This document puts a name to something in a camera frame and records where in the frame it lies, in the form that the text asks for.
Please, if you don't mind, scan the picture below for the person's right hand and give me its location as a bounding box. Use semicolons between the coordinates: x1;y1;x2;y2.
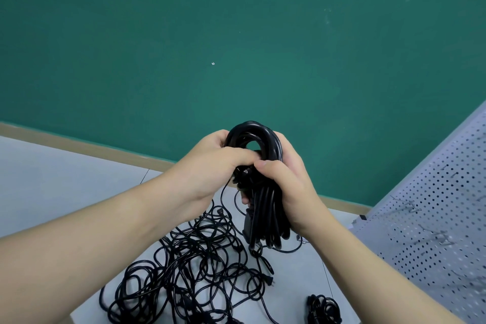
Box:
254;131;332;236

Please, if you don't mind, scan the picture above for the person's left hand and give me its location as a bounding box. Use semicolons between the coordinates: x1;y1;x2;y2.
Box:
175;129;263;218

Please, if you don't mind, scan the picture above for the tangled pile of black cables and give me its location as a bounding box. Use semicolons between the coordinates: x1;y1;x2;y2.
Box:
99;179;304;324

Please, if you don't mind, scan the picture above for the small coiled black cable bundle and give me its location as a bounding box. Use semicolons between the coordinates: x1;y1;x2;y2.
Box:
306;294;343;324

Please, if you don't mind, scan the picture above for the metal pegboard hook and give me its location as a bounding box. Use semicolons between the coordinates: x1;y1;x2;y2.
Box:
390;195;422;215
418;223;453;247

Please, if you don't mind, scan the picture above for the person's left forearm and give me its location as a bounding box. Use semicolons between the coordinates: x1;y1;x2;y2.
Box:
0;165;204;324

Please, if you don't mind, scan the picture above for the white perforated metal panel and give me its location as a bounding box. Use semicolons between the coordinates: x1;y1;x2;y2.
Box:
351;100;486;324

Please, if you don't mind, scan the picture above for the black power cable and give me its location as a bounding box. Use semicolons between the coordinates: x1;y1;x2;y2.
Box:
224;120;292;251

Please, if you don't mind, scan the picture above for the person's right forearm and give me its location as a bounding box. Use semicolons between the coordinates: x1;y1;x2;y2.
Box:
298;210;486;324

